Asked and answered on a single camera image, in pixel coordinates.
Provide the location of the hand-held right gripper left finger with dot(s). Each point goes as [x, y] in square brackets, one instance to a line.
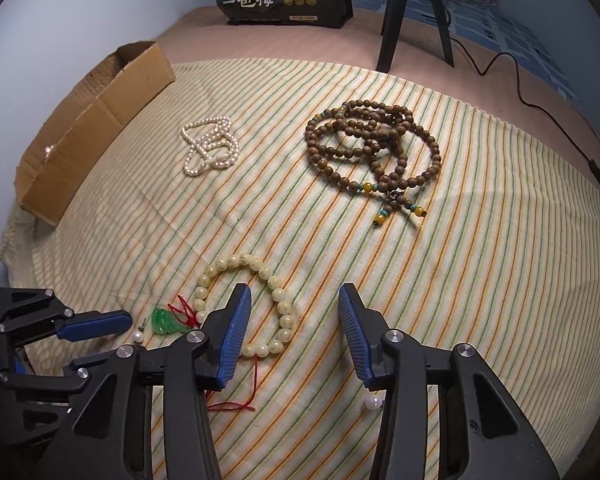
[232, 330]

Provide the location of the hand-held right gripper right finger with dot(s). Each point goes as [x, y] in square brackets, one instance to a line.
[352, 330]

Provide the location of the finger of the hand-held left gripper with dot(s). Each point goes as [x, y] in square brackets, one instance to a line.
[45, 380]
[100, 323]

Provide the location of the pearl stud earring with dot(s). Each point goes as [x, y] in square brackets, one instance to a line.
[374, 403]
[139, 336]

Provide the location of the brown cardboard box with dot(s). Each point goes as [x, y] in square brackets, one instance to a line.
[75, 135]

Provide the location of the striped yellow cloth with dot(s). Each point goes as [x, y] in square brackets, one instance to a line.
[305, 230]

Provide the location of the brown bed mat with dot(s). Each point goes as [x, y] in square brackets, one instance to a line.
[280, 45]

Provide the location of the black tripod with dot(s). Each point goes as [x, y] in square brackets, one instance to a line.
[392, 20]

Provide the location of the blue checked bedsheet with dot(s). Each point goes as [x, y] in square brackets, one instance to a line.
[505, 25]

